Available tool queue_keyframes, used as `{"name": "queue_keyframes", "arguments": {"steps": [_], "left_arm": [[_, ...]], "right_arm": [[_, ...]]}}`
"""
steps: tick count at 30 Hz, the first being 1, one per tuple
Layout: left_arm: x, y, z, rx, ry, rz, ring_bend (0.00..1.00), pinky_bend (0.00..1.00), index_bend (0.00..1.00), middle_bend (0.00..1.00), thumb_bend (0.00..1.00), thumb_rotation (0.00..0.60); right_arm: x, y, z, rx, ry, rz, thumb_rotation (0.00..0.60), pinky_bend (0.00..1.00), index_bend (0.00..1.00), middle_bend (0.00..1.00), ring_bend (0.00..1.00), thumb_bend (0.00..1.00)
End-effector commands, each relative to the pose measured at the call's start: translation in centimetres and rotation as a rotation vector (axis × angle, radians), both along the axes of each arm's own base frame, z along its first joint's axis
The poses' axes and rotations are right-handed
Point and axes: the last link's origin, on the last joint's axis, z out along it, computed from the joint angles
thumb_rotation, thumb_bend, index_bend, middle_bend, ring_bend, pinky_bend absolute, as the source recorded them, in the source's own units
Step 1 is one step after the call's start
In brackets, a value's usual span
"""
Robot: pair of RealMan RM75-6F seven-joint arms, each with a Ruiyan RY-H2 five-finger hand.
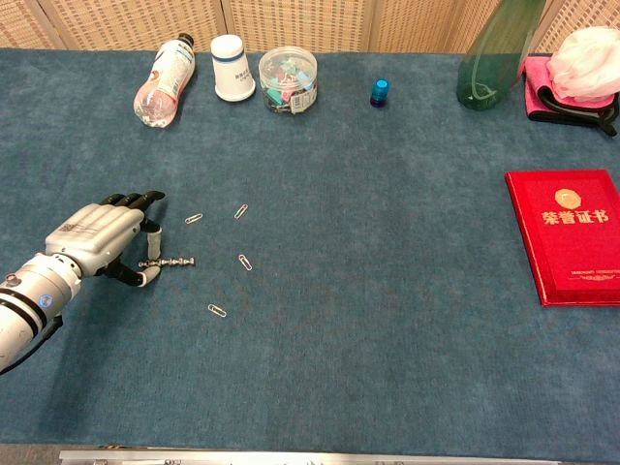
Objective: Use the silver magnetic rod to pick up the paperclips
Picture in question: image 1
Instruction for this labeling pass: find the clear plastic drink bottle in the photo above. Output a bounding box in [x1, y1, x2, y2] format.
[133, 32, 198, 129]

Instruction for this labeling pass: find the red certificate book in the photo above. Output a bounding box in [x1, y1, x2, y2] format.
[504, 169, 620, 308]

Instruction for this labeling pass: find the aluminium rail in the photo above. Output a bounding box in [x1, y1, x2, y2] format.
[58, 449, 563, 465]

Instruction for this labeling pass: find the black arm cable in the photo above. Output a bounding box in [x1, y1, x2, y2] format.
[0, 314, 65, 377]

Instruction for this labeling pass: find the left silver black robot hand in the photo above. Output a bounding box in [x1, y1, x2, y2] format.
[45, 190, 167, 289]

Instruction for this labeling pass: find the clear jar of binder clips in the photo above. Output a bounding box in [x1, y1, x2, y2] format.
[258, 46, 320, 115]

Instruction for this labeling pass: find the pink cloth with black trim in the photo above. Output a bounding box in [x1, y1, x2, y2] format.
[524, 55, 620, 137]

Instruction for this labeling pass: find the silver metal chain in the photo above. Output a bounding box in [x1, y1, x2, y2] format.
[139, 255, 197, 270]

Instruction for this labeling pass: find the small blue stamp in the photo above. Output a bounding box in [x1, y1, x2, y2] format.
[369, 78, 390, 109]

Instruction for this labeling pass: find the woven wicker folding screen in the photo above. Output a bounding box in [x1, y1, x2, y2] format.
[0, 0, 620, 54]

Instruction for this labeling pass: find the white paper cup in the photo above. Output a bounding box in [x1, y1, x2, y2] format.
[209, 34, 257, 103]

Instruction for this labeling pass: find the blue felt table mat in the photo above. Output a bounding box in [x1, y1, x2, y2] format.
[0, 46, 620, 450]

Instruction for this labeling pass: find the green glass bottle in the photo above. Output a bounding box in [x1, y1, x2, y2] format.
[456, 0, 547, 112]

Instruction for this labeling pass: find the white mesh bath sponge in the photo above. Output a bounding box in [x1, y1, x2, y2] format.
[546, 26, 620, 103]

